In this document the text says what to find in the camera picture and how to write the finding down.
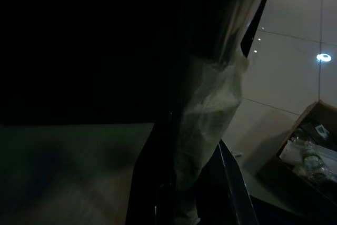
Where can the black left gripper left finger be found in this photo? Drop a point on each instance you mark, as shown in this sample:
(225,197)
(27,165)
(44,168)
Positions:
(150,177)

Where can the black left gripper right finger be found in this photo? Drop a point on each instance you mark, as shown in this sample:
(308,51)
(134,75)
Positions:
(226,196)

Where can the large black floor mat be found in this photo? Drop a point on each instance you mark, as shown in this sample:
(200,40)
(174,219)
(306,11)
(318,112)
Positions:
(276,214)

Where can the brown cardboard box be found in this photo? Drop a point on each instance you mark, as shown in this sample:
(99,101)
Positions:
(284,183)

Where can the white flat carton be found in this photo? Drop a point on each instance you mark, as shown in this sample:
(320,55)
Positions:
(292,152)

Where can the white plastic bag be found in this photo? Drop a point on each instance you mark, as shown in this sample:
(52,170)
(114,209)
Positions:
(314,163)

